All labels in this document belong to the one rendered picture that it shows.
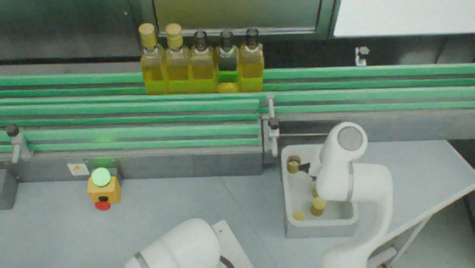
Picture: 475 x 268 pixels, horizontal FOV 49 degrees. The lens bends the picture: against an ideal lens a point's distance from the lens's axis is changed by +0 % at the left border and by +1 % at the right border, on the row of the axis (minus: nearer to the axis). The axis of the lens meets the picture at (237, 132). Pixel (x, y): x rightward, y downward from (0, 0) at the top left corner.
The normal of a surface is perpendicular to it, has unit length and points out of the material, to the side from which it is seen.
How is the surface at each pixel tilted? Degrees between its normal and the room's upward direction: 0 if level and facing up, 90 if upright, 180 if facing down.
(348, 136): 15
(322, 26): 90
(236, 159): 90
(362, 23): 90
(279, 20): 90
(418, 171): 0
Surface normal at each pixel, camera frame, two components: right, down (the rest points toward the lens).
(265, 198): 0.00, -0.54
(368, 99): 0.04, 0.84
